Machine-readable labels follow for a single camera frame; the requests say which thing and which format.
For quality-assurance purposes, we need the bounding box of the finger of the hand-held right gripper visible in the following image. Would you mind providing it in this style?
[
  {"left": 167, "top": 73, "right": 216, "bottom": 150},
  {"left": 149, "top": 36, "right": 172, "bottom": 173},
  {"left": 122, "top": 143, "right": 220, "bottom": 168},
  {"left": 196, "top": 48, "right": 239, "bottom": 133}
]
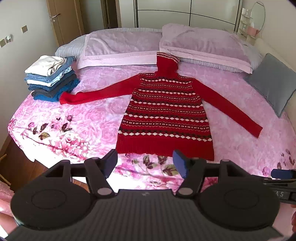
[{"left": 270, "top": 169, "right": 296, "bottom": 180}]

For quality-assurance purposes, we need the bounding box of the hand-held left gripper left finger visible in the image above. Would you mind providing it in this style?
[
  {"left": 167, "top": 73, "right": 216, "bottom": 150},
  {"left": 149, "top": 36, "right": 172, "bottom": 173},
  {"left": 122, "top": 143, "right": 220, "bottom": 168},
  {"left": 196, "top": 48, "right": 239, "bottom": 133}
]
[{"left": 43, "top": 149, "right": 119, "bottom": 198}]

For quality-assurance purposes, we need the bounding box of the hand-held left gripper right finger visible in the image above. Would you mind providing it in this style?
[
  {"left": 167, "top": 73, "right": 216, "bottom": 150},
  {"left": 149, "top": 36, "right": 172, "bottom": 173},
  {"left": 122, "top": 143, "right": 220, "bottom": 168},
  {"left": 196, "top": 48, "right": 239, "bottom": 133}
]
[{"left": 173, "top": 149, "right": 251, "bottom": 198}]

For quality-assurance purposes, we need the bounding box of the red knitted sweater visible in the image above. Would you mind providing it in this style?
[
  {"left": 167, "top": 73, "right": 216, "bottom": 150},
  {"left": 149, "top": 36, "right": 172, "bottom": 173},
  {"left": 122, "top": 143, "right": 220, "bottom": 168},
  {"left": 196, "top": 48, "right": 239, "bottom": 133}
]
[{"left": 59, "top": 52, "right": 263, "bottom": 161}]

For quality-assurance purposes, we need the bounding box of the stack of folded clothes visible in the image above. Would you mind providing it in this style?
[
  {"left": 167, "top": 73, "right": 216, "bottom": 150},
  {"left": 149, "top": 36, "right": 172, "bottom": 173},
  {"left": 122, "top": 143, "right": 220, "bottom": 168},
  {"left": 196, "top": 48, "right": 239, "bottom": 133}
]
[{"left": 24, "top": 55, "right": 80, "bottom": 102}]

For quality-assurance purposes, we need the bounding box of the pink floral blanket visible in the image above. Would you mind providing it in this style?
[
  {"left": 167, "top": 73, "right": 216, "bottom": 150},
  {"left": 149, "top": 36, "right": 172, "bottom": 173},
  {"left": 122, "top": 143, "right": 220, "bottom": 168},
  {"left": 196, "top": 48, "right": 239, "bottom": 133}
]
[{"left": 7, "top": 62, "right": 296, "bottom": 186}]

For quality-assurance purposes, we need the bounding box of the grey-blue cushion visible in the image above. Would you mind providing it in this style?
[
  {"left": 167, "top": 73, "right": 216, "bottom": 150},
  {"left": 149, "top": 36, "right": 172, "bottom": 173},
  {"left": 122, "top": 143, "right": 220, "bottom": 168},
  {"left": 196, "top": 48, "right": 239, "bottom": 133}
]
[{"left": 243, "top": 53, "right": 296, "bottom": 118}]

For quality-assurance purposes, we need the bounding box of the pink plastic bag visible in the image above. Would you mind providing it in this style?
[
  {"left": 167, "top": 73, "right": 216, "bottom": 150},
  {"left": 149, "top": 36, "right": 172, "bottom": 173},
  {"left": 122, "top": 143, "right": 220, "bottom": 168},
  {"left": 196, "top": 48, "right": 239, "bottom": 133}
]
[{"left": 0, "top": 181, "right": 15, "bottom": 217}]

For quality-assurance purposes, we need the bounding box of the pink pillow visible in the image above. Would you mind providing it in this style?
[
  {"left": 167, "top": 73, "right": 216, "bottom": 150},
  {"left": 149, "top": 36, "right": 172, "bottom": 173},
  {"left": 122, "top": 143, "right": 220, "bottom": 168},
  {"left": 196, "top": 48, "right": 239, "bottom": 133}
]
[
  {"left": 76, "top": 30, "right": 162, "bottom": 70},
  {"left": 159, "top": 23, "right": 255, "bottom": 74}
]

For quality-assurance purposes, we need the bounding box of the white padded headboard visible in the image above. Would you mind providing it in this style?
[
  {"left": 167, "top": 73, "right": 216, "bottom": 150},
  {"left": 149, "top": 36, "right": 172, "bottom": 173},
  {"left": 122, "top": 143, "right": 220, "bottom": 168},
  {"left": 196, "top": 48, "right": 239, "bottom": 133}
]
[{"left": 253, "top": 38, "right": 296, "bottom": 98}]

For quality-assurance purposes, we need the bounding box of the wooden door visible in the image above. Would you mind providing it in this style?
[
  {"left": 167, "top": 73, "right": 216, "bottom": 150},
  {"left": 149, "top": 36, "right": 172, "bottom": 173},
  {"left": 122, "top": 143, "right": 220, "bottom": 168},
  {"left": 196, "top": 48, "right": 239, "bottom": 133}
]
[{"left": 46, "top": 0, "right": 85, "bottom": 47}]

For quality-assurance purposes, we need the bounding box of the white wardrobe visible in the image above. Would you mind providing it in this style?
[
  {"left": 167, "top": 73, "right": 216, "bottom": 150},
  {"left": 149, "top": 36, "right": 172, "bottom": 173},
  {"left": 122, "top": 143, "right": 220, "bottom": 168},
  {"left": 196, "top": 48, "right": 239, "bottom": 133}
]
[{"left": 118, "top": 0, "right": 243, "bottom": 33}]

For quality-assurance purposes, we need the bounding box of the white vanity shelf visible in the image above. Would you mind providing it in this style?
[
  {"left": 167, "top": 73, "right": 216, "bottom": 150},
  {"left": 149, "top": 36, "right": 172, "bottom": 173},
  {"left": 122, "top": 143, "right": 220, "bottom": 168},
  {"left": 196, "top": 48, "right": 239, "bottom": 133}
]
[{"left": 238, "top": 7, "right": 262, "bottom": 40}]

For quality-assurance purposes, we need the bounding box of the oval mirror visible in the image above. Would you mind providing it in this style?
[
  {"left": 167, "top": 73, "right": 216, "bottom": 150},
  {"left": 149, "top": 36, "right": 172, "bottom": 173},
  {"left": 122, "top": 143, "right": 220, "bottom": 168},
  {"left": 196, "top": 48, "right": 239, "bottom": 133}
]
[{"left": 250, "top": 1, "right": 266, "bottom": 32}]

